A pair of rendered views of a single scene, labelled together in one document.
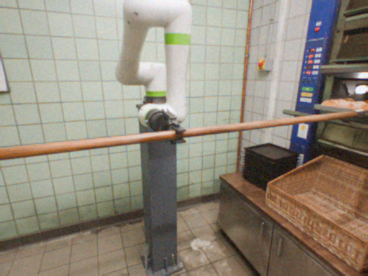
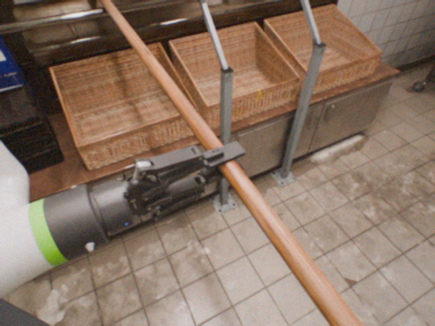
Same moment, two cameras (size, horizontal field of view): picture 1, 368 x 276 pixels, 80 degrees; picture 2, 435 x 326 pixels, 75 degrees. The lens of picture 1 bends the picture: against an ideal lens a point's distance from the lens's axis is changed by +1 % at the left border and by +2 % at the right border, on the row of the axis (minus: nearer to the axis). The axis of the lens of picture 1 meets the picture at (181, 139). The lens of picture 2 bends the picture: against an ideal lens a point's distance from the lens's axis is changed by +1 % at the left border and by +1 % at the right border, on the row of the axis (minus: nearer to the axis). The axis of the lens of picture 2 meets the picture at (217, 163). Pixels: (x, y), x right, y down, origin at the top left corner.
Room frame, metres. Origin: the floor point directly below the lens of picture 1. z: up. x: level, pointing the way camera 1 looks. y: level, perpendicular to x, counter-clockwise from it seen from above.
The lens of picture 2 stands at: (0.74, 0.33, 1.55)
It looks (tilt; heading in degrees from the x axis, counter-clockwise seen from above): 48 degrees down; 264
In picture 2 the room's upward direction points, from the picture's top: straight up
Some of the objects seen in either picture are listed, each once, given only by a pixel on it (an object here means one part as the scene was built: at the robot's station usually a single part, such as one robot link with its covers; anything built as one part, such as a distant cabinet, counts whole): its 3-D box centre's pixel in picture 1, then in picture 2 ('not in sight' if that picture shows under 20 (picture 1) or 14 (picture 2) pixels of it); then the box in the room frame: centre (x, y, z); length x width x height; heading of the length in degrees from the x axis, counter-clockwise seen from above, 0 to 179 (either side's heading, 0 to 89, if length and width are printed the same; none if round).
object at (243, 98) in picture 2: not in sight; (233, 72); (0.52, -1.08, 0.72); 0.56 x 0.49 x 0.28; 22
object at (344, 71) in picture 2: not in sight; (319, 47); (-0.05, -1.30, 0.72); 0.56 x 0.49 x 0.28; 22
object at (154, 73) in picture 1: (153, 79); not in sight; (1.34, 0.16, 1.36); 0.16 x 0.13 x 0.19; 115
